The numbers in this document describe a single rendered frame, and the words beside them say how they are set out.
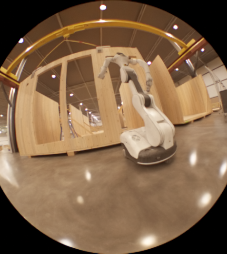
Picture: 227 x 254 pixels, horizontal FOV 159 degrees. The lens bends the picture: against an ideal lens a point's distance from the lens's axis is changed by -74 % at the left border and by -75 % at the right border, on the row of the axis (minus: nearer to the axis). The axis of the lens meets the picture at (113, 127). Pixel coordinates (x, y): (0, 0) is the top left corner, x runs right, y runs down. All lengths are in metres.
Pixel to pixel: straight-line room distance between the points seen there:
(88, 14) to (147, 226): 11.02
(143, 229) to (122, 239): 0.10
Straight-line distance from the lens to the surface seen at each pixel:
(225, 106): 4.18
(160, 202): 0.55
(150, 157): 0.70
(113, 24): 5.98
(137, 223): 0.48
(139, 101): 0.83
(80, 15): 10.61
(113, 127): 1.68
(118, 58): 1.41
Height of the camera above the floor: 0.45
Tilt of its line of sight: level
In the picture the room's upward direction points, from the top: 11 degrees counter-clockwise
